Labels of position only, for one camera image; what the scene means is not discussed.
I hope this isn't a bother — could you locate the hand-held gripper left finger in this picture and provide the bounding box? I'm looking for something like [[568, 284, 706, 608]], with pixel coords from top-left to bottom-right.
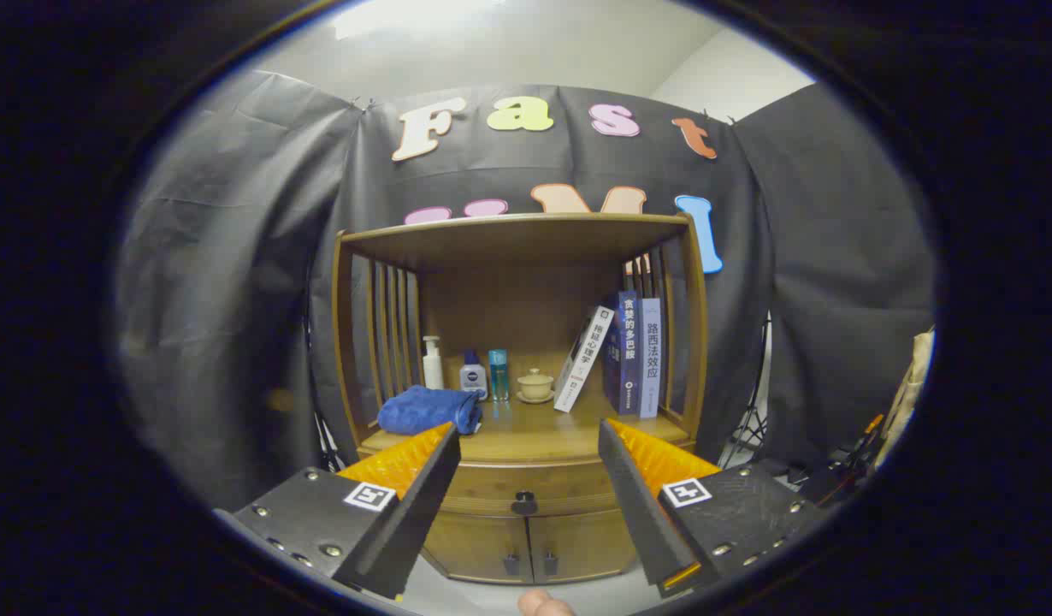
[[214, 422, 462, 601]]

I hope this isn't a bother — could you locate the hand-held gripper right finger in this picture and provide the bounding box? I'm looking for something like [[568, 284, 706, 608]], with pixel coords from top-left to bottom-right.
[[598, 418, 828, 599]]

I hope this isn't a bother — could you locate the wooden drawer with black knob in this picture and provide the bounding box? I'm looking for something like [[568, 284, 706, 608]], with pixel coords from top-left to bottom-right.
[[432, 458, 628, 518]]

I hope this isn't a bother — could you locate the wooden cabinet door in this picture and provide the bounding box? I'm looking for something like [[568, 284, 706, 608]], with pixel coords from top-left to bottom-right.
[[423, 512, 534, 584], [528, 511, 636, 583]]

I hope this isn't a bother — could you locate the wooden countertop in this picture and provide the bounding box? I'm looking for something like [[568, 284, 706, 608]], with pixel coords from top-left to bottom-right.
[[358, 398, 694, 467]]

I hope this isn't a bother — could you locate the wooden cabinet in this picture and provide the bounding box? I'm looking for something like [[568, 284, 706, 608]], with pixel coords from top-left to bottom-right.
[[332, 212, 709, 586]]

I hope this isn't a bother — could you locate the blue folded towel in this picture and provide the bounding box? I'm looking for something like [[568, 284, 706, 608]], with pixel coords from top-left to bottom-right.
[[377, 385, 484, 435]]

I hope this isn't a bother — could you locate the white pump bottle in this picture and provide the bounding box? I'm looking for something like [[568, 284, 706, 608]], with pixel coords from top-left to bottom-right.
[[422, 335, 446, 391]]

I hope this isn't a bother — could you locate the white lotion bottle blue cap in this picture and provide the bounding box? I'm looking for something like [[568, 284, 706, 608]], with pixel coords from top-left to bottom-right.
[[459, 348, 489, 401]]

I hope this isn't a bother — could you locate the black tripod stand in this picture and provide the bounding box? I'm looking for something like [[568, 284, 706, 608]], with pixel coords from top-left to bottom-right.
[[723, 317, 771, 467]]

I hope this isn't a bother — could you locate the dark blue book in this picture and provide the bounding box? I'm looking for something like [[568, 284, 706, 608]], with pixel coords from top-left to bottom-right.
[[602, 289, 642, 417]]

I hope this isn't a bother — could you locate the light blue book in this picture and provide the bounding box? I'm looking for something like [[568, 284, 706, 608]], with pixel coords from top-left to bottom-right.
[[639, 298, 663, 418]]

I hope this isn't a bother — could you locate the white book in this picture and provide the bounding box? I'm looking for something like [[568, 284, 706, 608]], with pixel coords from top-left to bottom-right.
[[553, 305, 616, 413]]

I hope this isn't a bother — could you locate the cream lidded teacup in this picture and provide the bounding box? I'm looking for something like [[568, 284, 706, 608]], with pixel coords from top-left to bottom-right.
[[517, 368, 555, 405]]

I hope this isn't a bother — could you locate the black equipment with orange parts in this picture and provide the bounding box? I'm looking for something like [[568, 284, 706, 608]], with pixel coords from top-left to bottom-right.
[[783, 415, 886, 506]]

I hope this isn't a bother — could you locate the black backdrop cloth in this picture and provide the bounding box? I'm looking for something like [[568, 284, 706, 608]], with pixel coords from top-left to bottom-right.
[[115, 68, 936, 514]]

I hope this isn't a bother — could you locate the beige cloth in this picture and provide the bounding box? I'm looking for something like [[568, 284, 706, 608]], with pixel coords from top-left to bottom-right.
[[877, 329, 935, 467]]

